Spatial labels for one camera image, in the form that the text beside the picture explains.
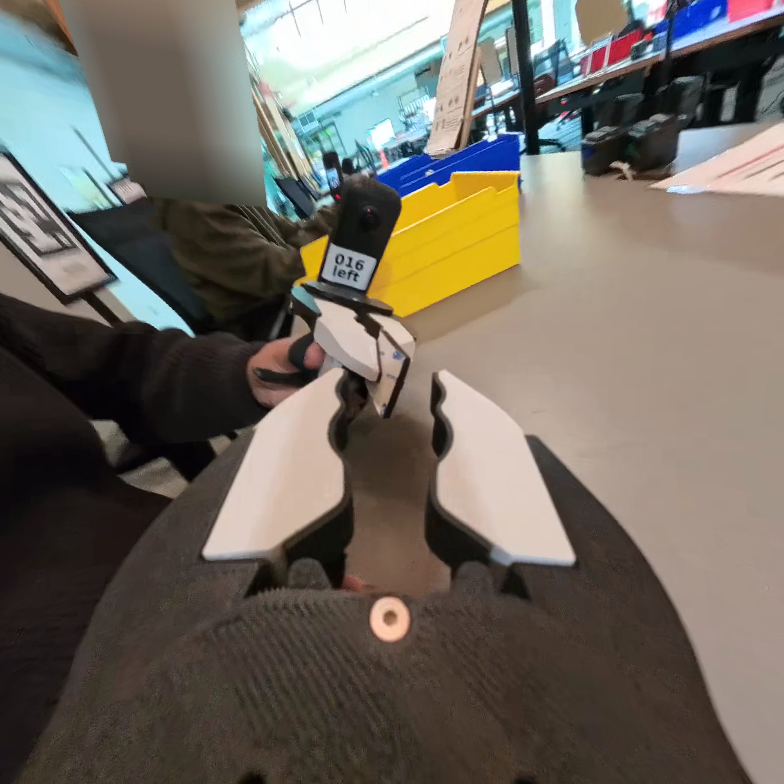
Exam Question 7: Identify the black office chair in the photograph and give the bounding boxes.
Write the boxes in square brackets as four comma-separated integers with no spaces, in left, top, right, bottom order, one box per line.
[67,208,209,338]

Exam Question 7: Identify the blue plastic bin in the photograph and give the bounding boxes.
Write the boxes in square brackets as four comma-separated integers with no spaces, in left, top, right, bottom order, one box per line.
[375,134,523,198]

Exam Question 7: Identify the printed paper sheet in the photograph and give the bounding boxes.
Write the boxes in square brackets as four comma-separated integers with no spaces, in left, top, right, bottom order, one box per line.
[649,125,784,198]

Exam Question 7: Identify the cardboard sheet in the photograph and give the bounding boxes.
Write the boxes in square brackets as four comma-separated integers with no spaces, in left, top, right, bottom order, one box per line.
[425,0,491,157]

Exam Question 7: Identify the framed tag poster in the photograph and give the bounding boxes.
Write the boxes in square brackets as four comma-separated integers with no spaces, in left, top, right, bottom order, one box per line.
[0,147,123,325]

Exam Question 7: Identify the black metal post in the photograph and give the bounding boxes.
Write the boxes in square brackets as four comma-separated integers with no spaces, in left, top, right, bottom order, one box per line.
[511,0,541,155]

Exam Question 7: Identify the blue storage bin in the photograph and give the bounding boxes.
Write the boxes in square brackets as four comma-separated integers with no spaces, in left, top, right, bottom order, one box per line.
[652,0,730,39]

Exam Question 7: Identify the person's left hand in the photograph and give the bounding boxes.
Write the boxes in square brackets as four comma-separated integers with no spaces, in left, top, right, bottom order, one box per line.
[247,336,327,410]

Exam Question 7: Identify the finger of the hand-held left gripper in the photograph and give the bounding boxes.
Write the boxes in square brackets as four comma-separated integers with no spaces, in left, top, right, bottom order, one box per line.
[366,314,417,420]
[314,299,383,425]

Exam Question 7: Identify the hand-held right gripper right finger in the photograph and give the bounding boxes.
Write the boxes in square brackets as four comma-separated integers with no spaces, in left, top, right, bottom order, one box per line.
[425,369,577,581]

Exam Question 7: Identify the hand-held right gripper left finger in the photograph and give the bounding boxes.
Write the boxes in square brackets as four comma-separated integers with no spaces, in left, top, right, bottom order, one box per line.
[202,367,355,588]

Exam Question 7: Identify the black device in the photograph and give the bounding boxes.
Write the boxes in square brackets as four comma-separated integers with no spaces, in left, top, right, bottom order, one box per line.
[631,113,682,172]
[581,125,635,177]

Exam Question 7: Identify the person's left forearm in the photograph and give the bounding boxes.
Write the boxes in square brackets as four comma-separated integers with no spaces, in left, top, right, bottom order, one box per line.
[0,293,265,445]

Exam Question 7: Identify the yellow plastic bin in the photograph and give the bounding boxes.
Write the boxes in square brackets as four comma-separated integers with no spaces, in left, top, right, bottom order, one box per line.
[296,170,523,319]

